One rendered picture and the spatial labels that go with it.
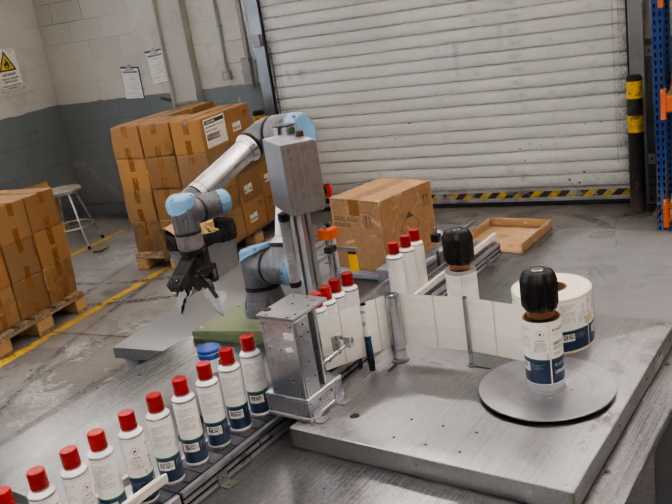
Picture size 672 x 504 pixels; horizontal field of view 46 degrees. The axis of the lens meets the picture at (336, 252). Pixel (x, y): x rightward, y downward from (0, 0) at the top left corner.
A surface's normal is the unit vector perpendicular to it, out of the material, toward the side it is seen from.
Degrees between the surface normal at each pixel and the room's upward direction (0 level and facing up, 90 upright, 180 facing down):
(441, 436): 0
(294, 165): 90
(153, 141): 90
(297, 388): 90
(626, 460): 0
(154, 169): 90
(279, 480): 0
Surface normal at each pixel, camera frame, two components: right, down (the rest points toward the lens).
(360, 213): -0.69, 0.32
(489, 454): -0.15, -0.94
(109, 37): -0.42, 0.33
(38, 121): 0.89, 0.00
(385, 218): 0.71, 0.11
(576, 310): 0.32, 0.24
